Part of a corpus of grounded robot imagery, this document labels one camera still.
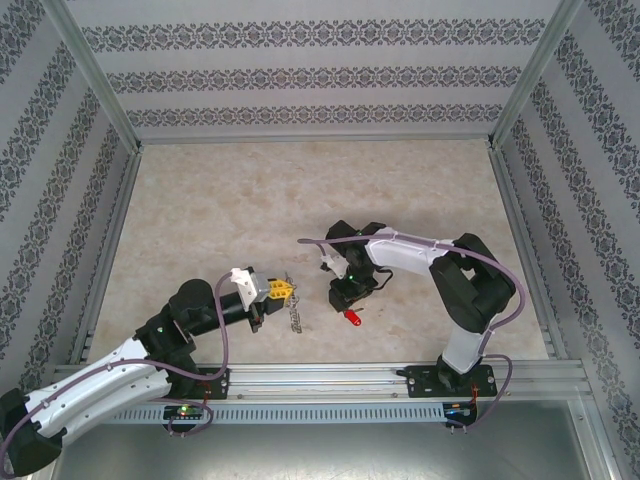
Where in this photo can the thin silver keyring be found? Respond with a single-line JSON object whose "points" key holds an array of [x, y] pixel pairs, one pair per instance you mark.
{"points": [[292, 300]]}

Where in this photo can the silver keys bunch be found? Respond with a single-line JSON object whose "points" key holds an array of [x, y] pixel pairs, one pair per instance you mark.
{"points": [[296, 322]]}

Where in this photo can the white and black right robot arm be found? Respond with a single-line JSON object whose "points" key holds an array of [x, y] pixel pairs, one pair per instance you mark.
{"points": [[400, 252]]}

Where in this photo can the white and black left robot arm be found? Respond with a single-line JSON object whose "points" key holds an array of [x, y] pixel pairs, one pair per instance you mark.
{"points": [[100, 390]]}

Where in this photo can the red round cap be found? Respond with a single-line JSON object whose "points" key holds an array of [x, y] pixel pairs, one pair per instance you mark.
{"points": [[353, 318]]}

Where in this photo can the small circuit board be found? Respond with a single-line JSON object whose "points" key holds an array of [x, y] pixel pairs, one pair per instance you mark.
{"points": [[185, 412], [460, 410]]}

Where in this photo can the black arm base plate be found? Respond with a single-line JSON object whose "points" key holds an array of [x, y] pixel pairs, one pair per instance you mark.
{"points": [[422, 382], [217, 385]]}

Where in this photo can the long aluminium mounting rail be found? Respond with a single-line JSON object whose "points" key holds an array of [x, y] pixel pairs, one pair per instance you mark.
{"points": [[315, 382]]}

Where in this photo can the aluminium frame side rail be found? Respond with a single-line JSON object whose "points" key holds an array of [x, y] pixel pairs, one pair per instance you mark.
{"points": [[527, 250], [113, 240]]}

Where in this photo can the aluminium frame bottom rail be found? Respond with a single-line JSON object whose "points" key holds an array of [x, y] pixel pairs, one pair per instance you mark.
{"points": [[315, 138]]}

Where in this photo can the aluminium frame corner post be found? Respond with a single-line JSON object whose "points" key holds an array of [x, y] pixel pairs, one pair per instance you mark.
{"points": [[90, 75], [537, 75]]}

